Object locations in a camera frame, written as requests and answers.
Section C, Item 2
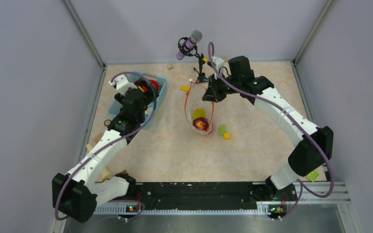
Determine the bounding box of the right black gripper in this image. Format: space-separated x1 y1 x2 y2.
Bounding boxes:
202 72 240 103

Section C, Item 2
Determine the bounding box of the red toy tomato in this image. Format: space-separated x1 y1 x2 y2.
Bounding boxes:
150 80 159 92

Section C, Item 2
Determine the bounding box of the clear zip top bag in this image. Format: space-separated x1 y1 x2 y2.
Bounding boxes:
184 79 215 135

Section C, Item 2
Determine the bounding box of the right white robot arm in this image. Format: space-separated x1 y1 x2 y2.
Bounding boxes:
202 56 334 200

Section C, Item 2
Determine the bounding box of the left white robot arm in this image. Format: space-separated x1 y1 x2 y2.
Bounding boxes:
52 75 159 223

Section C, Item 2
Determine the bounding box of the light blue plastic basket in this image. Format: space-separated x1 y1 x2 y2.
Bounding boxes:
106 71 167 135

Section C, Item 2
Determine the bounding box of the yellow rectangular block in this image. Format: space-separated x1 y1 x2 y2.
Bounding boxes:
181 86 190 92

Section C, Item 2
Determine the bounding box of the green toy block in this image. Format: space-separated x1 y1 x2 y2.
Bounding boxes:
218 124 227 136

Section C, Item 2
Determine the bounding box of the small yellow toy cube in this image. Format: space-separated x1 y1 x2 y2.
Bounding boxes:
223 133 231 140

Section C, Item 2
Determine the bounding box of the black tripod mic stand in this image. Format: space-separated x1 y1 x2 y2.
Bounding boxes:
194 53 208 83

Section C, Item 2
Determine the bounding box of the purple microphone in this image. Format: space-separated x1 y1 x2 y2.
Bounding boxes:
176 30 203 61

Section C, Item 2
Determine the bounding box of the cream toy cylinder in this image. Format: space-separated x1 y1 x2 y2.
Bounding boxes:
86 144 94 153

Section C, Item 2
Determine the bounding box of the green lego plate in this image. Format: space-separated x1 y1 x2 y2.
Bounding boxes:
306 170 320 182

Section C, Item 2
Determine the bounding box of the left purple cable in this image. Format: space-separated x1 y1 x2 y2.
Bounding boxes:
54 71 158 222

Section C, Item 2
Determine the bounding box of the purple cable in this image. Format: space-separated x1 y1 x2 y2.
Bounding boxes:
54 71 158 222
207 42 335 210

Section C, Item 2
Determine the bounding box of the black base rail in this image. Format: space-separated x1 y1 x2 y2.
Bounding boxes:
114 182 297 211

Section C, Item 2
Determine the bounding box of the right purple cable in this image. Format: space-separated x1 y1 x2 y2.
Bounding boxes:
207 42 335 210

